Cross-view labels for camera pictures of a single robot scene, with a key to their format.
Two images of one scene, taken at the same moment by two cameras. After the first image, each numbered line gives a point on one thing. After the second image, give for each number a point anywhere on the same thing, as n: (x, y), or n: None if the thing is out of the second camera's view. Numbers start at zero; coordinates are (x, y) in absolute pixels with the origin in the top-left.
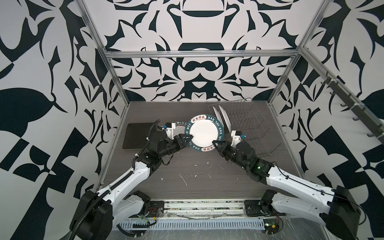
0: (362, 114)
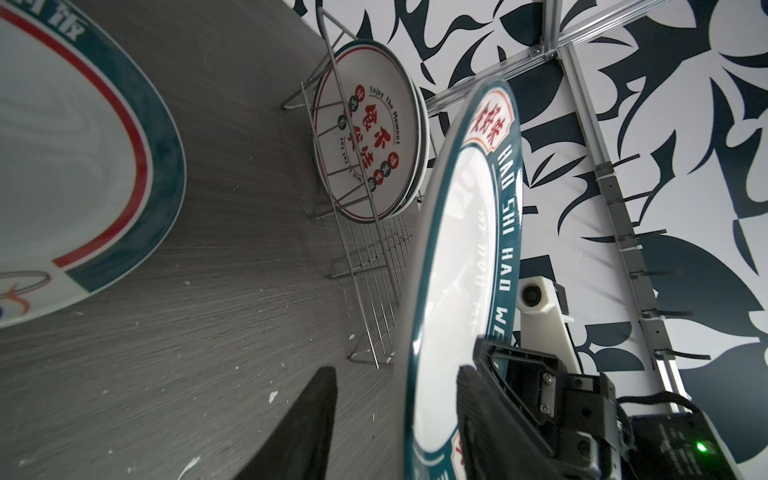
0: (626, 235)
